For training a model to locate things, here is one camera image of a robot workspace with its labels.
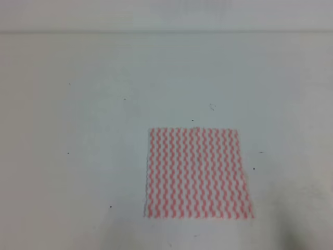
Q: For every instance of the pink white wavy striped towel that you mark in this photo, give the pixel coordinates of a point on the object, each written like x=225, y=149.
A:
x=196, y=173

